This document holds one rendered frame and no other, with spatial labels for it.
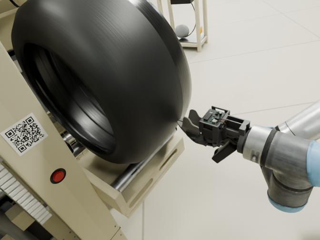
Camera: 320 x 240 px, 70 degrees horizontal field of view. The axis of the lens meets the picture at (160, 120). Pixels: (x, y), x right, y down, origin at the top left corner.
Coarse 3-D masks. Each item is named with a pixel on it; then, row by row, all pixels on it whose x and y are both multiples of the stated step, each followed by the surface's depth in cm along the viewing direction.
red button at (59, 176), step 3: (57, 171) 61; (60, 171) 62; (54, 174) 61; (57, 174) 61; (60, 174) 62; (63, 174) 63; (54, 177) 61; (57, 177) 61; (60, 177) 62; (54, 180) 61; (57, 180) 62
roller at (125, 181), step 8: (176, 128) 91; (168, 136) 88; (160, 144) 85; (144, 160) 80; (128, 168) 78; (136, 168) 78; (120, 176) 76; (128, 176) 76; (112, 184) 74; (120, 184) 74; (128, 184) 76
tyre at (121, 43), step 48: (48, 0) 51; (96, 0) 52; (144, 0) 57; (48, 48) 52; (96, 48) 47; (144, 48) 52; (48, 96) 86; (96, 96) 52; (144, 96) 52; (96, 144) 82; (144, 144) 60
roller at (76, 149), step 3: (75, 144) 91; (78, 144) 91; (72, 147) 90; (75, 147) 90; (78, 147) 91; (81, 147) 92; (84, 147) 93; (75, 150) 90; (78, 150) 91; (81, 150) 92; (72, 153) 89; (75, 153) 90; (78, 153) 91; (75, 156) 90
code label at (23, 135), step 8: (24, 120) 51; (32, 120) 52; (8, 128) 48; (16, 128) 50; (24, 128) 51; (32, 128) 52; (40, 128) 54; (8, 136) 49; (16, 136) 50; (24, 136) 52; (32, 136) 53; (40, 136) 55; (16, 144) 51; (24, 144) 52; (32, 144) 54; (24, 152) 53
